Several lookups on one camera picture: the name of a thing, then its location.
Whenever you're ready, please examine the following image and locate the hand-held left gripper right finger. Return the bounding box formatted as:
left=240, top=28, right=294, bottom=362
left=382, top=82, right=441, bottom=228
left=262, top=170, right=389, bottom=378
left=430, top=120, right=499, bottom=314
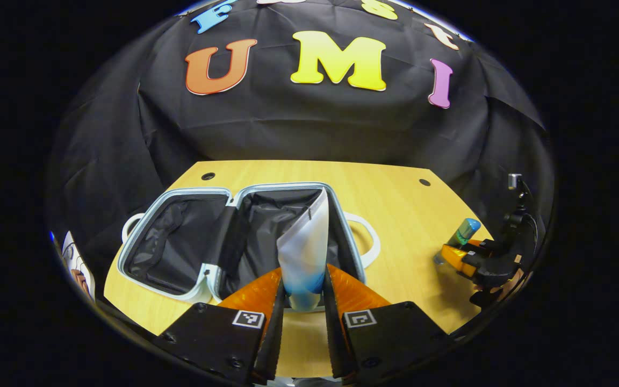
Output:
left=322, top=263, right=456, bottom=383

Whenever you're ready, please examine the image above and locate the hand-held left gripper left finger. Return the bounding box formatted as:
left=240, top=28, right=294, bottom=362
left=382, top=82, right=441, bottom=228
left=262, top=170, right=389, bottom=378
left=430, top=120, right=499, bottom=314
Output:
left=153, top=267, right=287, bottom=385

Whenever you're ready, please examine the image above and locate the green tube with blue cap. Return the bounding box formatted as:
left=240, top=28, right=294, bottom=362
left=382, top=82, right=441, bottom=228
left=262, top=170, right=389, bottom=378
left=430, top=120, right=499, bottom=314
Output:
left=433, top=218, right=482, bottom=267

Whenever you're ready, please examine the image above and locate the white tube with blue cap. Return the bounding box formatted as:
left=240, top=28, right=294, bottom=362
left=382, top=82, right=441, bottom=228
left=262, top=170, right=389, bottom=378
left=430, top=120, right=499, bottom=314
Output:
left=277, top=187, right=330, bottom=312

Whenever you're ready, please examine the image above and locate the light blue suitcase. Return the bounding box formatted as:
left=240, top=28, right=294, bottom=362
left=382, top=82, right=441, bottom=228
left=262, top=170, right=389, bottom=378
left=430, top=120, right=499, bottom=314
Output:
left=118, top=182, right=382, bottom=313

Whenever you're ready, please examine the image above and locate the white printed poster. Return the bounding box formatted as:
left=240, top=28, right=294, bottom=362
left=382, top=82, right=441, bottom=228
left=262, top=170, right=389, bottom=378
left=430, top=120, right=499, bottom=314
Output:
left=49, top=230, right=96, bottom=302

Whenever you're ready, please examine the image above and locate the black backdrop cloth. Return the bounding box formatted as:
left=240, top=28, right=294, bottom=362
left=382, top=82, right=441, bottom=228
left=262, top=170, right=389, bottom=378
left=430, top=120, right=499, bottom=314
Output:
left=46, top=0, right=556, bottom=302

